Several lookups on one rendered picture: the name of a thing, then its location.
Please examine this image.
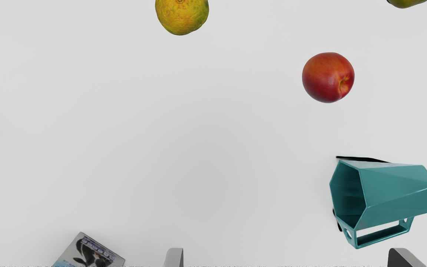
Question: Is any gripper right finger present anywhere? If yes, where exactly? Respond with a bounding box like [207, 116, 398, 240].
[388, 248, 427, 267]

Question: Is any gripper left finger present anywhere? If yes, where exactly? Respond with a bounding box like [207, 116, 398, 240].
[164, 248, 184, 267]

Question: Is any teal faceted mug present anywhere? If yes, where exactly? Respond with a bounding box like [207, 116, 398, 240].
[329, 159, 427, 250]

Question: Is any printed grey carton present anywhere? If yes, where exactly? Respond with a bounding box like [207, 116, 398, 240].
[52, 232, 126, 267]

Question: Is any red apple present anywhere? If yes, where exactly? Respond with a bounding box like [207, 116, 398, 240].
[302, 52, 355, 103]

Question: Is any yellow-green orange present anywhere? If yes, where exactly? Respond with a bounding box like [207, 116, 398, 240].
[155, 0, 210, 36]

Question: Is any green pear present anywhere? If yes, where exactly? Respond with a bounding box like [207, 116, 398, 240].
[386, 0, 427, 9]

